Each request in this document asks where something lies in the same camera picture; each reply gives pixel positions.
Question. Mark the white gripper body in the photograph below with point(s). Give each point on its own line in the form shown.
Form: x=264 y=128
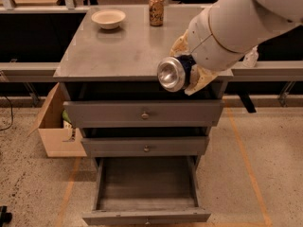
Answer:
x=210 y=46

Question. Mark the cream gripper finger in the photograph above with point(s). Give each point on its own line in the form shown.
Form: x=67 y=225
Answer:
x=199 y=79
x=180 y=46

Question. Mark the blue pepsi can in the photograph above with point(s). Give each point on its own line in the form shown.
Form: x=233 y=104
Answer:
x=174 y=72

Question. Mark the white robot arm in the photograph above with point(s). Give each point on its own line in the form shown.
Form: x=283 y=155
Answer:
x=265 y=19

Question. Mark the gold brown soda can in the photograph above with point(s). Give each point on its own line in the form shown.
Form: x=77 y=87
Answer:
x=156 y=12

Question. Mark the grey top drawer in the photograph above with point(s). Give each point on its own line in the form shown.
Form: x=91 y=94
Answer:
x=139 y=114

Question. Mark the grey wooden drawer cabinet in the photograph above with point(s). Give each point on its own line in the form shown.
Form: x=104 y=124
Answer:
x=121 y=64

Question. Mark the grey middle drawer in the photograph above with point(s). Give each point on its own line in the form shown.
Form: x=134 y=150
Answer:
x=145 y=146

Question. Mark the grey open bottom drawer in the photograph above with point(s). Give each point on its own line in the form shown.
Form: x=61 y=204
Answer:
x=146 y=190

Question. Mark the clear hand sanitizer bottle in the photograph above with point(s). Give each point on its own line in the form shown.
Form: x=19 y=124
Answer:
x=251 y=58

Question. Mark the white ceramic bowl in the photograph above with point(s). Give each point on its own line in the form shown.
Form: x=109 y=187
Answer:
x=108 y=18

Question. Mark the open cardboard box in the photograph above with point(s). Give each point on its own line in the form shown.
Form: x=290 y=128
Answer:
x=58 y=140

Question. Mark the black object on floor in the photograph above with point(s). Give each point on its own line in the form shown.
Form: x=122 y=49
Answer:
x=5 y=216

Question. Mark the grey metal rail shelf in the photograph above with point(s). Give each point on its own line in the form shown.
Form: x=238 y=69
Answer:
x=262 y=71

